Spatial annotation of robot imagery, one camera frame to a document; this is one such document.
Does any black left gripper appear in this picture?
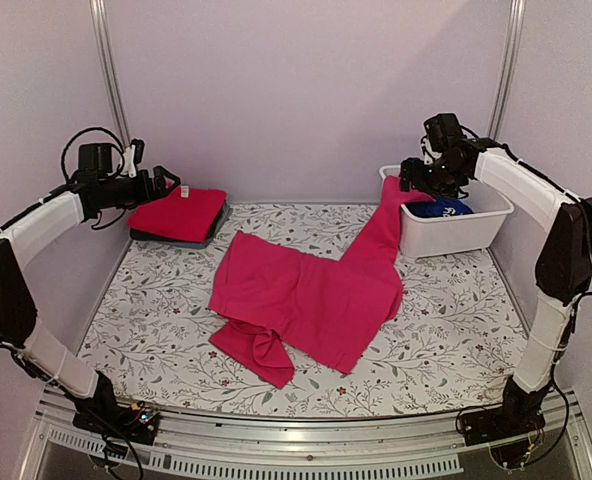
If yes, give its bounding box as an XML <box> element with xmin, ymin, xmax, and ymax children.
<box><xmin>100</xmin><ymin>164</ymin><xmax>181</xmax><ymax>209</ymax></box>

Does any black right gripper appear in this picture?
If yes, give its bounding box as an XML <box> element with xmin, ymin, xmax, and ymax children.
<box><xmin>401</xmin><ymin>156</ymin><xmax>465</xmax><ymax>199</ymax></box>

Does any magenta t-shirt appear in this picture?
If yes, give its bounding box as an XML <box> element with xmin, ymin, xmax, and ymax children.
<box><xmin>127</xmin><ymin>186</ymin><xmax>228</xmax><ymax>243</ymax></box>

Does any pink garment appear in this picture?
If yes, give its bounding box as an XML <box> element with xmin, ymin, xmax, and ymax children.
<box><xmin>209</xmin><ymin>177</ymin><xmax>431</xmax><ymax>389</ymax></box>

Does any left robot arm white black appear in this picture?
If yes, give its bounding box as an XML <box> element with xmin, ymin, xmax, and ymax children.
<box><xmin>0</xmin><ymin>135</ymin><xmax>181</xmax><ymax>445</ymax></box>

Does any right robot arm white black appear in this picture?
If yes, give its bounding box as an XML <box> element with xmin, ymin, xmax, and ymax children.
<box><xmin>399</xmin><ymin>139</ymin><xmax>592</xmax><ymax>445</ymax></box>

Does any white plastic laundry bin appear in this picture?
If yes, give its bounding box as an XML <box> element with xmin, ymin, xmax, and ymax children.
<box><xmin>379</xmin><ymin>165</ymin><xmax>514</xmax><ymax>259</ymax></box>

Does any blue garment in bin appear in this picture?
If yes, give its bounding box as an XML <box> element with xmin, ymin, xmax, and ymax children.
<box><xmin>407</xmin><ymin>198</ymin><xmax>473</xmax><ymax>218</ymax></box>

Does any grey folded garment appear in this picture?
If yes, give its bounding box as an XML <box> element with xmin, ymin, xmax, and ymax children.
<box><xmin>129</xmin><ymin>203</ymin><xmax>231</xmax><ymax>250</ymax></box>

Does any floral patterned table cloth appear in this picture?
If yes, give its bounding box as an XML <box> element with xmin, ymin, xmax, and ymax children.
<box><xmin>79</xmin><ymin>204</ymin><xmax>526</xmax><ymax>418</ymax></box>

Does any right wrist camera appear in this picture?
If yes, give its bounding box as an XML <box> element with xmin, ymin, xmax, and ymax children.
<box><xmin>423</xmin><ymin>113</ymin><xmax>466</xmax><ymax>153</ymax></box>

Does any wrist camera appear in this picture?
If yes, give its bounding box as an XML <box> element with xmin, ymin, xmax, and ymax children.
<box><xmin>423</xmin><ymin>113</ymin><xmax>466</xmax><ymax>153</ymax></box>
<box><xmin>75</xmin><ymin>137</ymin><xmax>145</xmax><ymax>179</ymax></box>

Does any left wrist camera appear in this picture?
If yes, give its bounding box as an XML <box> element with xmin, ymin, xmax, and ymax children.
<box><xmin>75</xmin><ymin>137</ymin><xmax>145</xmax><ymax>179</ymax></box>

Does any aluminium frame post right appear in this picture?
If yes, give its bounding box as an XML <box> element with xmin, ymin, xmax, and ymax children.
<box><xmin>487</xmin><ymin>0</ymin><xmax>526</xmax><ymax>140</ymax></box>

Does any aluminium frame post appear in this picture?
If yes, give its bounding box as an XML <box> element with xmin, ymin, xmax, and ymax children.
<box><xmin>87</xmin><ymin>0</ymin><xmax>150</xmax><ymax>206</ymax></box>
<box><xmin>487</xmin><ymin>0</ymin><xmax>526</xmax><ymax>140</ymax></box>

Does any aluminium frame post left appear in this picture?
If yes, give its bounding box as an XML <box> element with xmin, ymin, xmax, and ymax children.
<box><xmin>87</xmin><ymin>0</ymin><xmax>150</xmax><ymax>206</ymax></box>

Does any aluminium front rail base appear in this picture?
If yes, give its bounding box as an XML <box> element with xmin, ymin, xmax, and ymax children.
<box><xmin>19</xmin><ymin>389</ymin><xmax>592</xmax><ymax>479</ymax></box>

